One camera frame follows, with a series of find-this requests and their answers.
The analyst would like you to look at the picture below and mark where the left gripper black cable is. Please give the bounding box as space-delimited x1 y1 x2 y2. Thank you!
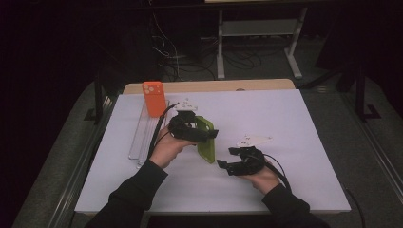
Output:
146 104 177 160

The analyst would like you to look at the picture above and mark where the person's right hand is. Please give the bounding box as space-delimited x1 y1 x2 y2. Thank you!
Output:
240 160 282 196

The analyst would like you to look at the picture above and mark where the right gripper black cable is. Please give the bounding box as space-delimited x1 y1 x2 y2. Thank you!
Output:
261 153 366 228

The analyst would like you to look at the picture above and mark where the orange phone case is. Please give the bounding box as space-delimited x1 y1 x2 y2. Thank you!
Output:
141 81 167 119

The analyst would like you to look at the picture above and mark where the black metal stand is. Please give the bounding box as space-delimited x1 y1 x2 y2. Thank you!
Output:
354 60 383 124
83 75 107 125

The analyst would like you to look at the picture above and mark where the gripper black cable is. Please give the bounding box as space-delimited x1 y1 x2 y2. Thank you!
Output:
261 153 366 228
146 104 177 160

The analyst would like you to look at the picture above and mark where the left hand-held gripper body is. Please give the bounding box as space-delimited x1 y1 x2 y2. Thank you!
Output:
167 98 207 143

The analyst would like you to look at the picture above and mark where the green cartoon phone case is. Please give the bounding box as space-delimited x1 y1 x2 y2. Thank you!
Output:
194 115 219 165

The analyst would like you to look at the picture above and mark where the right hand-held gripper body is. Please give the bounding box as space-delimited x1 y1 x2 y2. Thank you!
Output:
225 135 273 177

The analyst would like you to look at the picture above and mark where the clear plastic rack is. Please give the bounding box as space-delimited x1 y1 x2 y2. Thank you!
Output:
127 99 172 169

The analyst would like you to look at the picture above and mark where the person's left hand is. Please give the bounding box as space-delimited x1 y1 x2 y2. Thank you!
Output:
148 124 198 170

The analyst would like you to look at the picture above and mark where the white metal desk frame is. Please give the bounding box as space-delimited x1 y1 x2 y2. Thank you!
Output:
216 6 309 80

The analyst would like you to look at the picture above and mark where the tangle of floor cables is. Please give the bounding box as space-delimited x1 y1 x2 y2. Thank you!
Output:
147 12 220 82

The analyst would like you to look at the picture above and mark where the grey metal rail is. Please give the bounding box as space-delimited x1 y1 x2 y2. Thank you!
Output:
47 94 119 228
340 93 403 198

